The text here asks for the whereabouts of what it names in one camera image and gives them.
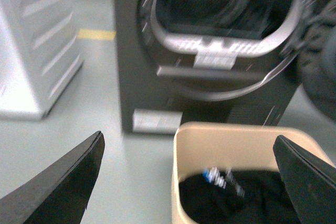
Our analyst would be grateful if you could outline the black printed clothes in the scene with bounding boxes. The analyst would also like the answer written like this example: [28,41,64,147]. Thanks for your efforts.
[178,170,300,223]

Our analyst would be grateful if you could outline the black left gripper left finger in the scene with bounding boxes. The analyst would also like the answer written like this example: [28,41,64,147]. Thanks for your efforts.
[1,131,105,223]

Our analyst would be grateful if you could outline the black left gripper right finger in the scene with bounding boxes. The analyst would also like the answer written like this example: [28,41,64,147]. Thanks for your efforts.
[273,135,335,223]

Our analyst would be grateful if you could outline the dark grey washing machine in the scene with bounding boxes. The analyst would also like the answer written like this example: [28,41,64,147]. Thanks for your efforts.
[114,0,314,134]

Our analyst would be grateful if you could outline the beige plastic laundry hamper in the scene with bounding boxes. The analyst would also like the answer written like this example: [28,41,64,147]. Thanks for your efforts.
[171,122,335,223]

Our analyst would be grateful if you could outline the black garment on washer door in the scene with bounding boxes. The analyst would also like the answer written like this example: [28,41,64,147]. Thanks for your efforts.
[298,0,335,121]

